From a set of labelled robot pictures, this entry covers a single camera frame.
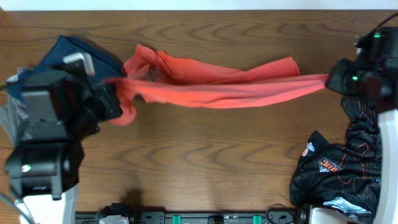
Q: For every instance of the folded grey garment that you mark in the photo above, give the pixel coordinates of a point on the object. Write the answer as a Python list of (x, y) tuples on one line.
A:
[(13, 113)]

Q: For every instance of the folded navy blue garment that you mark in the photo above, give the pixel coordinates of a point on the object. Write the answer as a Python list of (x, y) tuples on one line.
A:
[(105, 66)]

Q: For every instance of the red t-shirt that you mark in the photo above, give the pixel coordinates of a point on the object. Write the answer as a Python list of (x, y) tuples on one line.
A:
[(161, 78)]

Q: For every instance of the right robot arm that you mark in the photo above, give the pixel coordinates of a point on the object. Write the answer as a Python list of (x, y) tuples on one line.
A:
[(378, 49)]

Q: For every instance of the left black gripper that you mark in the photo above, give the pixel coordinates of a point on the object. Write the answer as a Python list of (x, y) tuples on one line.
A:
[(102, 94)]

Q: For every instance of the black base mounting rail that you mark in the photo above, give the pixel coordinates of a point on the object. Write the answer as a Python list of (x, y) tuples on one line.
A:
[(121, 213)]

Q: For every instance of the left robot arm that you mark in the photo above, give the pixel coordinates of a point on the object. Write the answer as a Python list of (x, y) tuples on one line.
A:
[(43, 169)]

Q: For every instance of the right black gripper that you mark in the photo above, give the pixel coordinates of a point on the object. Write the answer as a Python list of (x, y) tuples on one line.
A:
[(339, 83)]

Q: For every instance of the black orange patterned jersey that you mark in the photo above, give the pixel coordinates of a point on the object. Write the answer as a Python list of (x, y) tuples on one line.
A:
[(342, 176)]

